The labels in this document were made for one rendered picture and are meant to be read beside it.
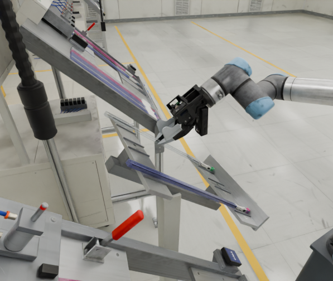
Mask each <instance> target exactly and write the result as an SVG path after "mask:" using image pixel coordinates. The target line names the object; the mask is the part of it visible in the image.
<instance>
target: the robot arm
mask: <svg viewBox="0 0 333 281"><path fill-rule="evenodd" d="M251 74H252V68H251V67H250V66H249V64H248V62H247V61H246V60H245V59H243V58H241V57H235V58H234V59H232V60H231V61H230V62H229V63H227V64H225V65H224V67H222V68H221V69H220V70H219V71H218V72H217V73H216V74H214V75H213V76H212V77H211V78H209V79H208V80H207V81H205V82H204V83H203V84H202V85H201V86H200V87H198V85H196V84H195V85H194V86H193V87H192V88H191V89H190V90H188V91H187V92H186V93H184V95H183V96H180V95H178V96H176V97H175V98H174V99H172V100H171V101H170V102H169V103H168V104H167V105H166V106H167V107H168V108H169V110H170V113H171V114H172V115H173V117H172V118H170V119H168V120H167V121H164V120H158V121H157V123H156V125H157V128H158V130H159V134H158V135H157V137H156V138H158V139H160V140H161V141H159V142H158V143H157V144H158V145H162V144H166V143H170V142H173V141H176V140H178V139H180V138H182V137H184V136H185V135H187V134H188V133H189V132H190V131H191V130H192V129H193V128H194V126H195V131H196V132H197V133H198V134H199V135H200V136H201V137H202V136H204V135H207V128H208V111H209V108H211V107H212V106H214V105H216V104H217V103H218V102H219V101H220V100H221V99H223V98H224V97H226V96H227V95H228V94H230V95H231V96H232V97H233V98H234V99H235V100H236V101H237V102H238V103H239V104H240V105H241V106H242V108H243V109H244V110H245V112H246V113H248V114H249V115H250V116H251V117H252V118H253V119H255V120H258V119H260V118H261V117H262V116H263V115H265V114H266V113H267V112H269V111H270V110H271V109H272V108H273V107H274V102H273V100H274V99H276V100H285V101H295V102H300V103H310V104H319V105H328V106H333V79H321V78H310V77H289V76H286V75H284V74H282V73H275V74H271V75H269V76H267V77H266V78H265V79H263V80H261V81H260V82H258V83H255V82H254V81H253V80H252V79H251V78H250V76H251ZM175 99H177V101H178V102H177V103H176V104H175V105H173V104H172V105H170V103H171V102H173V101H174V100H175ZM180 124H181V126H180ZM326 246H327V250H328V252H329V254H330V255H331V257H332V259H333V233H332V234H331V235H330V236H329V238H328V240H327V242H326Z"/></svg>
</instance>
